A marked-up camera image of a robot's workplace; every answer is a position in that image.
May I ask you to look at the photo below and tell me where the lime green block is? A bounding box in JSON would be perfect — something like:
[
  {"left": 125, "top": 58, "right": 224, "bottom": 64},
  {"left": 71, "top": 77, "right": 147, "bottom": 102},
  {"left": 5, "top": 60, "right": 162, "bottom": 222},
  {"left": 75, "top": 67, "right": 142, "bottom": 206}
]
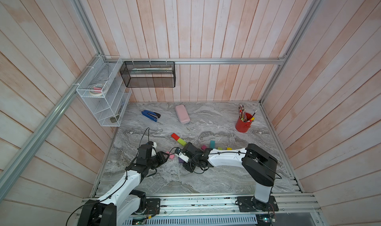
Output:
[{"left": 177, "top": 138, "right": 187, "bottom": 146}]

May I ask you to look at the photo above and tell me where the long red block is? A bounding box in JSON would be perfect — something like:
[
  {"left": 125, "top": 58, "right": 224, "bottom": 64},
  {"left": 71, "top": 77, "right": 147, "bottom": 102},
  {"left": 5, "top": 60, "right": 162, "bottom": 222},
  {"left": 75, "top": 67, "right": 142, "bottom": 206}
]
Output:
[{"left": 171, "top": 133, "right": 180, "bottom": 141}]

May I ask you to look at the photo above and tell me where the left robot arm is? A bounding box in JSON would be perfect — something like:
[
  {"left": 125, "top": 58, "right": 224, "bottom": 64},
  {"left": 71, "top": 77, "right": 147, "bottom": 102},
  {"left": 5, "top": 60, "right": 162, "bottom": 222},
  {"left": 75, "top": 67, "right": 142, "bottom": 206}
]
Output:
[{"left": 77, "top": 149, "right": 170, "bottom": 226}]

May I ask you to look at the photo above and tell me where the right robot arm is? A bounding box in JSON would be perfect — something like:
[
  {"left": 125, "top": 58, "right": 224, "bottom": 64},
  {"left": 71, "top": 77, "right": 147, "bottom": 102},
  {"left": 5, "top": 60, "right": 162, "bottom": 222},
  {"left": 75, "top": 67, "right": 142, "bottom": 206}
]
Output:
[{"left": 175, "top": 143, "right": 278, "bottom": 204}]

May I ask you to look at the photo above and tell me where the teal block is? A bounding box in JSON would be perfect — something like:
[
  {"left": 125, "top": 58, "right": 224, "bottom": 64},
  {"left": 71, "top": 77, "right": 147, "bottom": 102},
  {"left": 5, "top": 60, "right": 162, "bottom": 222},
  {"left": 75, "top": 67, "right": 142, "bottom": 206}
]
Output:
[{"left": 210, "top": 140, "right": 215, "bottom": 149}]

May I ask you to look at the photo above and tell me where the pink block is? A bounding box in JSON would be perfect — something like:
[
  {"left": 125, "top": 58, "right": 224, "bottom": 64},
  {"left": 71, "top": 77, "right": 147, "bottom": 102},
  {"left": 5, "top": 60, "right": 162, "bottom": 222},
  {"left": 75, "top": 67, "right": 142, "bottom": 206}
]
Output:
[{"left": 166, "top": 151, "right": 175, "bottom": 159}]

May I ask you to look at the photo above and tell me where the pink eraser case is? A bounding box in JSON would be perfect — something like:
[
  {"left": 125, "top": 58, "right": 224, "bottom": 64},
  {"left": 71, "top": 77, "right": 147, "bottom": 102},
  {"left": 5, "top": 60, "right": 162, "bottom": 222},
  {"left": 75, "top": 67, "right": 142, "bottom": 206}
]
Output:
[{"left": 175, "top": 105, "right": 190, "bottom": 124}]

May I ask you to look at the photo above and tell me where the blue stapler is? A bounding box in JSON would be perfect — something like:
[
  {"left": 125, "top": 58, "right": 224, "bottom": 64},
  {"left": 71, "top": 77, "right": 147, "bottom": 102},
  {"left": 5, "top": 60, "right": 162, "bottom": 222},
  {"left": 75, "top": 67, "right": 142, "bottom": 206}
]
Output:
[{"left": 141, "top": 110, "right": 161, "bottom": 122}]

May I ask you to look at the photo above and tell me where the red pencil cup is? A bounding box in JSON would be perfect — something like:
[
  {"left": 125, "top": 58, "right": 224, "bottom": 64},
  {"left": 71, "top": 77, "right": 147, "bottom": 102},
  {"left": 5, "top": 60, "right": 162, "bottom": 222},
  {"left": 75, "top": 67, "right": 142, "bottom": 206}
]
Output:
[{"left": 235, "top": 113, "right": 253, "bottom": 133}]

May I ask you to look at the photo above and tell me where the coloured pencils bunch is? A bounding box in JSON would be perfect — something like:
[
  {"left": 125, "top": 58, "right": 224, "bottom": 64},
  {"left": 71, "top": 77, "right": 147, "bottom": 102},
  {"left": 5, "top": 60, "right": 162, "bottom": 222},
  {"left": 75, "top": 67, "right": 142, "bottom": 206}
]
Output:
[{"left": 238, "top": 105, "right": 257, "bottom": 123}]

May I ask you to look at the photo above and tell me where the tape roll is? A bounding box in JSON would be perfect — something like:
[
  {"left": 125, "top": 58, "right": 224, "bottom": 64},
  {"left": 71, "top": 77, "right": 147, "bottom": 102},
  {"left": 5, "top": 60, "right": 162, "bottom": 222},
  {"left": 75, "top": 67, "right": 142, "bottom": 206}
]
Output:
[{"left": 89, "top": 82, "right": 109, "bottom": 97}]

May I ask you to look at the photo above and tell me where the black mesh basket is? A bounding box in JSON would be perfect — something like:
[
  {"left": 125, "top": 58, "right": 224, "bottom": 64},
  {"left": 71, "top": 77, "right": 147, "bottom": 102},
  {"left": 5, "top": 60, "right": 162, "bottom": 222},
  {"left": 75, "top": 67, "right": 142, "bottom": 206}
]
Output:
[{"left": 120, "top": 61, "right": 176, "bottom": 88}]

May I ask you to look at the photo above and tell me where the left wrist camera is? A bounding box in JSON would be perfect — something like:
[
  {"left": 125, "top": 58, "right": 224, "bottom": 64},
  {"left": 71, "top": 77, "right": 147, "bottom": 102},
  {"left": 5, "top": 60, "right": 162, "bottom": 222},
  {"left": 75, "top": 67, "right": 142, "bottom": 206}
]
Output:
[{"left": 138, "top": 141, "right": 157, "bottom": 160}]

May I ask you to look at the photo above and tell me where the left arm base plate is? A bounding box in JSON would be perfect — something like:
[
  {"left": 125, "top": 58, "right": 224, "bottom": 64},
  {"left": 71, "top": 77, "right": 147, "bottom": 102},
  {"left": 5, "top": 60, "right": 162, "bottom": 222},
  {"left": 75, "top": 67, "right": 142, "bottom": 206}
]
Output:
[{"left": 133, "top": 198, "right": 161, "bottom": 216}]

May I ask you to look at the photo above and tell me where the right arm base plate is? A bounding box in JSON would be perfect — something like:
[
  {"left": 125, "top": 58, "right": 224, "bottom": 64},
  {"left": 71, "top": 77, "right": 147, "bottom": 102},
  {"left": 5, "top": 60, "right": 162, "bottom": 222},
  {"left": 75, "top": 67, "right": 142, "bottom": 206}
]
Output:
[{"left": 235, "top": 195, "right": 279, "bottom": 212}]

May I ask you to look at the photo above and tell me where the white wire shelf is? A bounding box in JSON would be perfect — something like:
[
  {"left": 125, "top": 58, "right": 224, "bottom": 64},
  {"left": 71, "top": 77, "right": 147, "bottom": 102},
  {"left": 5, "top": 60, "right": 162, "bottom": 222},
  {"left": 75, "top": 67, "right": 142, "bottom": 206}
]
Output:
[{"left": 76, "top": 56, "right": 132, "bottom": 127}]

